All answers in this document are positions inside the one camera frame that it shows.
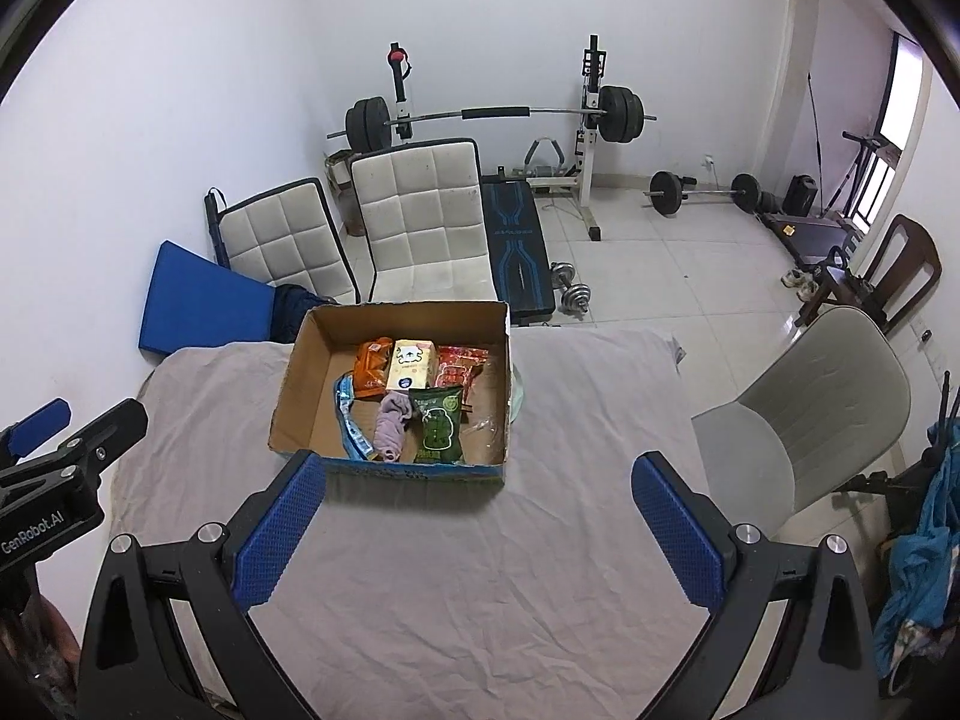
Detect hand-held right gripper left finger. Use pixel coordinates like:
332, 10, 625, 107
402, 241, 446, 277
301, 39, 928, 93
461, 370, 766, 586
77, 448, 329, 720

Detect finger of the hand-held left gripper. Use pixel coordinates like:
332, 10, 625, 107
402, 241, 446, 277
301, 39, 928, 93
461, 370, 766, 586
0, 399, 72, 466
45, 399, 149, 482

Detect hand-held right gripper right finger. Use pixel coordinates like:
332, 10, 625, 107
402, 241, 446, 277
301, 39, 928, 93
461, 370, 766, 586
631, 452, 880, 720

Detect blue white snack packet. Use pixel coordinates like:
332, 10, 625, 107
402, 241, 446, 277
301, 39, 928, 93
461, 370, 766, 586
332, 373, 378, 462

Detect cardboard box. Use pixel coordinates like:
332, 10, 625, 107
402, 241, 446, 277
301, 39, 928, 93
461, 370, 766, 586
268, 300, 512, 487

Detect purple sock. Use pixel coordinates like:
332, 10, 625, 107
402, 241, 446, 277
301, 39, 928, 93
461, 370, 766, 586
373, 391, 415, 464

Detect orange snack packet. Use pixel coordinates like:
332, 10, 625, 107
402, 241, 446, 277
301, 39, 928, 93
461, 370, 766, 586
352, 337, 395, 400

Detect green snack packet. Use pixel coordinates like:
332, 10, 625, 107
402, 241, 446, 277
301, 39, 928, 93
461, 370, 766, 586
407, 385, 467, 466

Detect yellow tissue pack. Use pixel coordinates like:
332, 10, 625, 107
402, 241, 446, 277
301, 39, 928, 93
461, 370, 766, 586
386, 340, 438, 392

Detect red snack packet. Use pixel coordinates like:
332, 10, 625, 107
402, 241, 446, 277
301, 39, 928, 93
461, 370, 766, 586
435, 345, 490, 406

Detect person's left hand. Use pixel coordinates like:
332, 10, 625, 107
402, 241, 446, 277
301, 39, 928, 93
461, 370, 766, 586
22, 600, 82, 698

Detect blue foam mat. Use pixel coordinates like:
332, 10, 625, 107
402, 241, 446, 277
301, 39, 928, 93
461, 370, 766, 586
137, 240, 282, 357

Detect grey tablecloth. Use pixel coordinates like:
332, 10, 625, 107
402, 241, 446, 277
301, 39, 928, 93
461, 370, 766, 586
97, 326, 751, 720

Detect grey plastic chair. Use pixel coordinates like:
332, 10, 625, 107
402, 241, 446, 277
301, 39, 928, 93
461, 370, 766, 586
690, 305, 912, 533

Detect dark blue garment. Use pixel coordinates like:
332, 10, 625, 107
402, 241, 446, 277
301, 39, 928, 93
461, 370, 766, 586
270, 283, 338, 342

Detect blue clothing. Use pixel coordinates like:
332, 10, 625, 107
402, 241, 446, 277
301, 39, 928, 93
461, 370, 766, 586
874, 420, 960, 653

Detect white quilted chair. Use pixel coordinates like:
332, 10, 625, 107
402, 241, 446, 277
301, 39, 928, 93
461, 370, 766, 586
350, 139, 496, 305
216, 178, 359, 305

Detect pair of shoes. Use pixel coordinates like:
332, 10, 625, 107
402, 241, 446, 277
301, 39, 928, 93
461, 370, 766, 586
780, 266, 822, 301

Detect black antennas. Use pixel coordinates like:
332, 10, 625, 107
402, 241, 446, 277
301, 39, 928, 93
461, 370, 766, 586
930, 371, 960, 428

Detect black weight bench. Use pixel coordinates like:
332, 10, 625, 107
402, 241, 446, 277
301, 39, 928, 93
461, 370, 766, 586
480, 174, 557, 327

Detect black treadmill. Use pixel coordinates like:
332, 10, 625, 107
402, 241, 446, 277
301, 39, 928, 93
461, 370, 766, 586
757, 210, 863, 267

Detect short barbell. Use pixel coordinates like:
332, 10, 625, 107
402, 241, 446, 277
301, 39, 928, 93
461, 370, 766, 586
641, 171, 762, 215

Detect black speaker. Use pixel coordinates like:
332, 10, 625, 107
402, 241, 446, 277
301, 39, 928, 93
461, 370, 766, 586
784, 175, 820, 215

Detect white barbell rack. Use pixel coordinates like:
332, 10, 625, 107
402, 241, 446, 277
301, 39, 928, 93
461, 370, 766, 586
386, 34, 612, 241

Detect brown wooden chair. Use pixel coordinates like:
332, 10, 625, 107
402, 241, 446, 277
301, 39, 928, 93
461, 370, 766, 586
795, 214, 942, 335

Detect black exercise stand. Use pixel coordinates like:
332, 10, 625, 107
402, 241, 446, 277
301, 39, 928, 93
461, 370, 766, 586
825, 131, 892, 218

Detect black leaning pole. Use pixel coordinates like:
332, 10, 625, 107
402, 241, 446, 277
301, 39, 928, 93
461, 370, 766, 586
806, 73, 826, 200

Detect barbell with black plates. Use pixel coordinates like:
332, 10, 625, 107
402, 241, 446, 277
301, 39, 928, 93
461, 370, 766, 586
326, 85, 657, 149

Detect black handlebar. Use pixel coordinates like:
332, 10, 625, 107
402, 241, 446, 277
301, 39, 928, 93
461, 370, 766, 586
832, 471, 912, 497

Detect grey bench handle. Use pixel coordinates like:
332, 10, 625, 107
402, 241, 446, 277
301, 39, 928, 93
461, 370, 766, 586
523, 136, 571, 181

